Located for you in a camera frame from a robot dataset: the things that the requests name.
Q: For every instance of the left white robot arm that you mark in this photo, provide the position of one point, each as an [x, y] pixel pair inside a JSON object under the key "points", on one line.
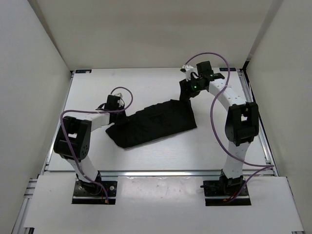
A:
{"points": [[73, 139]]}

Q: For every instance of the left blue label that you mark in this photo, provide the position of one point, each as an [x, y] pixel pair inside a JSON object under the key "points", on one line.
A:
{"points": [[83, 71]]}

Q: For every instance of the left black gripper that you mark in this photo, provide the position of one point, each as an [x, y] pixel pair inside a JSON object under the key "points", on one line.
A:
{"points": [[123, 120]]}

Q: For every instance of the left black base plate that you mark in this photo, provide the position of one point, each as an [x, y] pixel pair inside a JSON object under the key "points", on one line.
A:
{"points": [[89, 193]]}

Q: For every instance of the aluminium front rail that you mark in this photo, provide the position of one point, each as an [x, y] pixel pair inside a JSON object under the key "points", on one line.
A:
{"points": [[161, 173]]}

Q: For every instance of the right blue label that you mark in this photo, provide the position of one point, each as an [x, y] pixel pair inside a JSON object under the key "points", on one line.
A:
{"points": [[225, 69]]}

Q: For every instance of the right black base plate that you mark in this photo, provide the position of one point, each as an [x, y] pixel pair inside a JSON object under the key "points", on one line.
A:
{"points": [[226, 192]]}

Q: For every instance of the blue label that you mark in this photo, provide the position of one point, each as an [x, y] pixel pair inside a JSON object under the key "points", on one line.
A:
{"points": [[225, 69], [83, 71]]}

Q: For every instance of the black skirt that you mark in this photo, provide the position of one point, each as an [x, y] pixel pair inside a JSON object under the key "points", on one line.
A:
{"points": [[152, 123]]}

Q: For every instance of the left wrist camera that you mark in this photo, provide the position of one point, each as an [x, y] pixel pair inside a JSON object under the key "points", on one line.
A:
{"points": [[113, 105]]}

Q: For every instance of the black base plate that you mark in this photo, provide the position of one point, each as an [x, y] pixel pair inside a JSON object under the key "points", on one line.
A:
{"points": [[226, 192], [89, 193]]}

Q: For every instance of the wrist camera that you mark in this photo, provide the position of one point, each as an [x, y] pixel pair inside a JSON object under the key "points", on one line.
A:
{"points": [[113, 105], [202, 70]]}

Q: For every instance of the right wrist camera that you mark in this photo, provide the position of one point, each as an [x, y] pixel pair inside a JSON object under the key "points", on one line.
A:
{"points": [[202, 70]]}

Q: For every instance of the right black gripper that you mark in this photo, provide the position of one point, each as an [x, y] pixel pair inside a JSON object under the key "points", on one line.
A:
{"points": [[185, 95]]}

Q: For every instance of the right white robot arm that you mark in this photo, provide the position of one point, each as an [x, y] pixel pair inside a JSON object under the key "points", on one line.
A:
{"points": [[241, 124]]}

